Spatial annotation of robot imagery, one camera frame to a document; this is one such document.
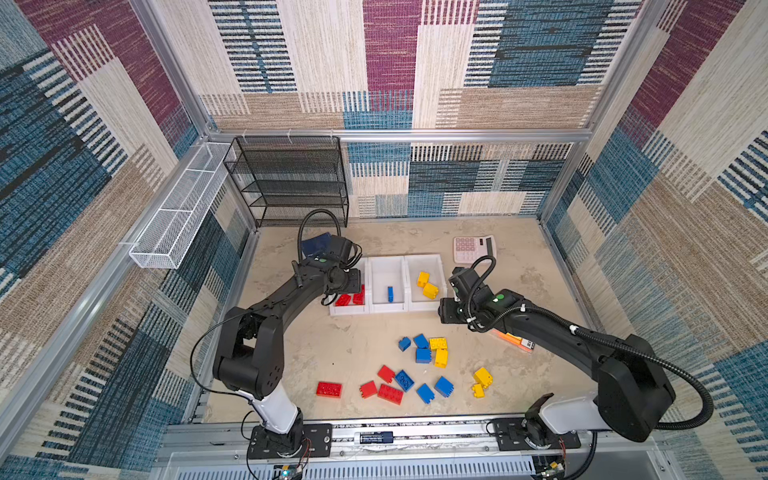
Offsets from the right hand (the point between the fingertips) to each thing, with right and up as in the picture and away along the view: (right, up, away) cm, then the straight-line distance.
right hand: (449, 315), depth 86 cm
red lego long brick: (-26, +3, +11) cm, 29 cm away
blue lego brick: (-13, -8, +1) cm, 15 cm away
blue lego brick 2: (-7, -12, +1) cm, 14 cm away
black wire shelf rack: (-52, +44, +24) cm, 72 cm away
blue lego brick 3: (-13, -17, -3) cm, 22 cm away
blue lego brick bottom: (-7, -20, -5) cm, 22 cm away
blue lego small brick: (-17, +4, +11) cm, 20 cm away
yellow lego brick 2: (-2, -11, -1) cm, 12 cm away
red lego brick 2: (-33, -18, -6) cm, 38 cm away
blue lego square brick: (-7, -8, +3) cm, 12 cm away
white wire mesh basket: (-85, +21, +6) cm, 88 cm away
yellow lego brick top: (-3, -8, +1) cm, 9 cm away
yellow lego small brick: (+6, -19, -6) cm, 21 cm away
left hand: (-28, +9, +6) cm, 30 cm away
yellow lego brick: (-4, +5, +11) cm, 13 cm away
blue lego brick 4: (-2, -18, -6) cm, 19 cm away
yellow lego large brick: (+8, -16, -5) cm, 18 cm away
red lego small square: (-23, -19, -4) cm, 30 cm away
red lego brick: (-31, +2, +11) cm, 33 cm away
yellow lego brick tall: (-5, +9, +15) cm, 18 cm away
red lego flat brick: (-17, -19, -7) cm, 26 cm away
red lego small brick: (-18, -15, -3) cm, 24 cm away
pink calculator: (+12, +19, +23) cm, 32 cm away
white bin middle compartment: (-18, +11, +17) cm, 27 cm away
